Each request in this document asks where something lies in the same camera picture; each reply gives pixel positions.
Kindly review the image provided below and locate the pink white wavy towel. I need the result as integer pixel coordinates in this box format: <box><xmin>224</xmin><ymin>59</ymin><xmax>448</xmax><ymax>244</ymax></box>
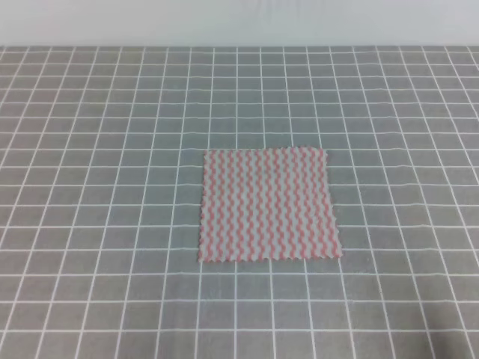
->
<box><xmin>198</xmin><ymin>147</ymin><xmax>343</xmax><ymax>262</ymax></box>

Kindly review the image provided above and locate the grey grid tablecloth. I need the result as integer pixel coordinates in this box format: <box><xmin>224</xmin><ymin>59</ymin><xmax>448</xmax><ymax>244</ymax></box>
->
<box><xmin>1</xmin><ymin>46</ymin><xmax>478</xmax><ymax>358</ymax></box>

